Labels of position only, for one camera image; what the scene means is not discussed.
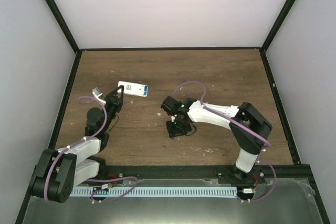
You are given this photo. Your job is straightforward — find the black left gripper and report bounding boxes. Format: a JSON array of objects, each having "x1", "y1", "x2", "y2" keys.
[{"x1": 102, "y1": 86, "x2": 124, "y2": 133}]

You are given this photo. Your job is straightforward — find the white remote control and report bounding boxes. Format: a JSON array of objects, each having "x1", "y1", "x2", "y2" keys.
[{"x1": 118, "y1": 81, "x2": 147, "y2": 97}]

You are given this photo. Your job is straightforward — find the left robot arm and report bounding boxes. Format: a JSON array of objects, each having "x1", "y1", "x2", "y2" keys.
[{"x1": 28, "y1": 85, "x2": 124, "y2": 203}]

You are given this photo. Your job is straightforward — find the grey metal front plate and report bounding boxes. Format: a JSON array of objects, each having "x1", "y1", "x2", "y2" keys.
[{"x1": 23, "y1": 179, "x2": 324, "y2": 223}]

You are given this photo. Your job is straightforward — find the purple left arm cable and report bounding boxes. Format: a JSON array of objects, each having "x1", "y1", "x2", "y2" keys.
[{"x1": 43, "y1": 95, "x2": 139, "y2": 204}]

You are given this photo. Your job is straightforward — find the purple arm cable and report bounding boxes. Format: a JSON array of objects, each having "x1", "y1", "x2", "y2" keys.
[
  {"x1": 172, "y1": 80, "x2": 278, "y2": 204},
  {"x1": 43, "y1": 95, "x2": 139, "y2": 204}
]

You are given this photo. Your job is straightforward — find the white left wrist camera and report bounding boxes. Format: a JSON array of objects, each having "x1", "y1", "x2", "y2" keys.
[{"x1": 92, "y1": 87, "x2": 106, "y2": 105}]

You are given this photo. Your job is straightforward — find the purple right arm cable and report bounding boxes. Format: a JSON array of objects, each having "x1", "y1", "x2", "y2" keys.
[{"x1": 172, "y1": 80, "x2": 278, "y2": 204}]

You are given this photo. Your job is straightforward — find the light blue slotted cable duct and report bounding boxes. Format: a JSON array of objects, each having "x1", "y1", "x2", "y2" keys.
[{"x1": 70, "y1": 186, "x2": 237, "y2": 198}]

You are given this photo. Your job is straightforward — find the black metal enclosure frame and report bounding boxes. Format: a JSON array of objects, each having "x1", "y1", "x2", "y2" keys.
[{"x1": 14, "y1": 0, "x2": 332, "y2": 224}]

